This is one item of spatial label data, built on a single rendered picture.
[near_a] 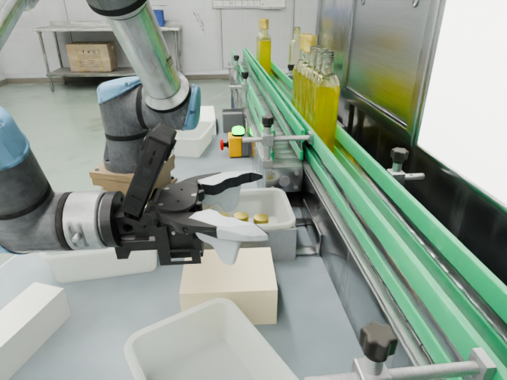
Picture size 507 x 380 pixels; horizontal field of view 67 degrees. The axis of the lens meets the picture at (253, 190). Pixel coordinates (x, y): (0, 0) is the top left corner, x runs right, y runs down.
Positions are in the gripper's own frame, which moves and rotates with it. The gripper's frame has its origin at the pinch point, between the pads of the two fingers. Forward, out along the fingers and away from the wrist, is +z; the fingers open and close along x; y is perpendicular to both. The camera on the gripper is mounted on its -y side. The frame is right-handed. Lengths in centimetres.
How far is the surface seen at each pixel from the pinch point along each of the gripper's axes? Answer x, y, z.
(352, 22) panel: -74, -13, 29
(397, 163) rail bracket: -20.7, 6.2, 24.5
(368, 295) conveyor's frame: -0.3, 17.6, 14.6
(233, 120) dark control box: -109, 25, -8
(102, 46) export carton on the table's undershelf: -560, 50, -212
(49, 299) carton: -5.8, 20.6, -35.9
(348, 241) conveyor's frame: -11.5, 16.1, 14.3
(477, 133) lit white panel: -12.8, -1.9, 32.8
